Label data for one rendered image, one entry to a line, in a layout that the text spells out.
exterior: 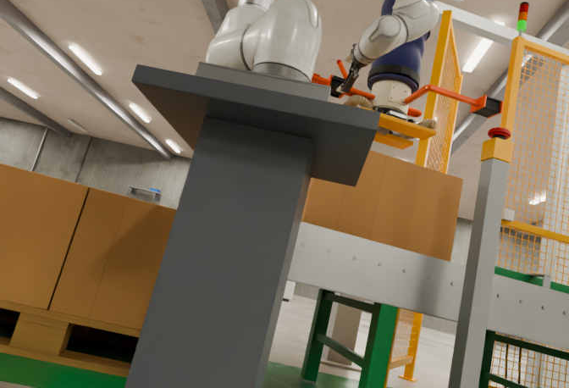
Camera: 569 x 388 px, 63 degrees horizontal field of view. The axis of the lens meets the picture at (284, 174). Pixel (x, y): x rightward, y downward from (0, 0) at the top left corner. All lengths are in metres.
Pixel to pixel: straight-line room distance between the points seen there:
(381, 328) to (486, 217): 0.48
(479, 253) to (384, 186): 0.44
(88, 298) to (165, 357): 0.66
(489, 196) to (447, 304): 0.39
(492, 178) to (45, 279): 1.44
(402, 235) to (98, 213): 1.08
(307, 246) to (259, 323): 0.57
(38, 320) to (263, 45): 1.07
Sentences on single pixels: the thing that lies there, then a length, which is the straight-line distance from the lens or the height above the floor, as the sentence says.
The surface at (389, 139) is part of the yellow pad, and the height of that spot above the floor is 1.11.
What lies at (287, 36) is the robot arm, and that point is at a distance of 1.16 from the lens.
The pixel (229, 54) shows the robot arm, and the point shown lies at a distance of 1.31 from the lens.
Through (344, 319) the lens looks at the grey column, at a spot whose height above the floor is 0.26.
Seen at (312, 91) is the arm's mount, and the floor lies 0.81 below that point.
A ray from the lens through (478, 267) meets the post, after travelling 1.54.
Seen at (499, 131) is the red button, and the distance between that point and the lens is 1.66.
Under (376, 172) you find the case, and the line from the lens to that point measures 1.77.
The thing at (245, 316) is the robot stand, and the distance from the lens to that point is 0.97.
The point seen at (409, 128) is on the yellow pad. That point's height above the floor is 1.11.
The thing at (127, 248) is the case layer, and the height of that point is 0.38.
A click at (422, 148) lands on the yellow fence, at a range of 2.59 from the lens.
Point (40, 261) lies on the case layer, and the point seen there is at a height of 0.28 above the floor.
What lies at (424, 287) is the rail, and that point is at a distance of 1.65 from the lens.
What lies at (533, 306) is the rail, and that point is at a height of 0.52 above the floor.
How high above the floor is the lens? 0.40
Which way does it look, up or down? 13 degrees up
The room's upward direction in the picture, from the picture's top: 14 degrees clockwise
